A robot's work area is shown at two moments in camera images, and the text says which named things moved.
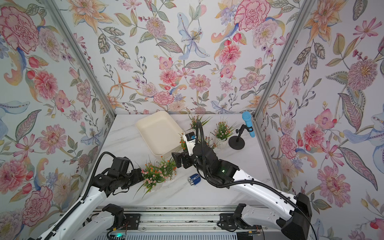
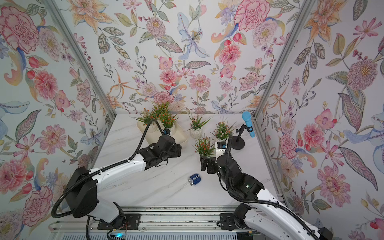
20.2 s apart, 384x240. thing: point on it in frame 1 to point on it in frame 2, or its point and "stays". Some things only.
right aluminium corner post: [306, 9] stays
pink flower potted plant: [152, 174] to [145, 116]
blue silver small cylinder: [195, 179] stays
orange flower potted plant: [167, 168] to [161, 111]
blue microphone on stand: [236, 142] stays
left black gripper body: [129, 179] to [174, 150]
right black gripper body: [190, 160] to [215, 168]
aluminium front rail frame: [174, 222] stays
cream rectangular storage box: [161, 132] stays
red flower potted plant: [183, 143] to [168, 120]
